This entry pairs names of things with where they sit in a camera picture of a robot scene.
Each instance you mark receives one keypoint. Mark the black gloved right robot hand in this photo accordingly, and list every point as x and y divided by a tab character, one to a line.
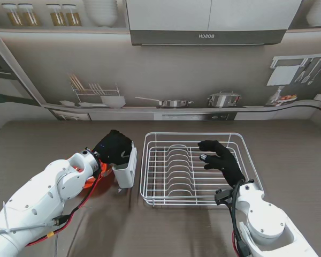
227	163

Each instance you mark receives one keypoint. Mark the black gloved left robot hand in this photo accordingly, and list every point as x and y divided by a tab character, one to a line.
112	147

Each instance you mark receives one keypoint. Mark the white plastic utensil holder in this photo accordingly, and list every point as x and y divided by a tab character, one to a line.
125	175

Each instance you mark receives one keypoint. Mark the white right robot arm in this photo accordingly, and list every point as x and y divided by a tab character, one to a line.
264	219

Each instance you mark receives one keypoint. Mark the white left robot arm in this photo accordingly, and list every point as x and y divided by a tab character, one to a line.
37	195

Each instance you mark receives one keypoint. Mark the orange plastic bowl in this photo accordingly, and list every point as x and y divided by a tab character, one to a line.
107	168

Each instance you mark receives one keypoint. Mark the printed kitchen scene backdrop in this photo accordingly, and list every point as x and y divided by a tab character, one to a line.
176	69

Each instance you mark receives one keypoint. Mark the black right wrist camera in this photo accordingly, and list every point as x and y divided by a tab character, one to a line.
222	198

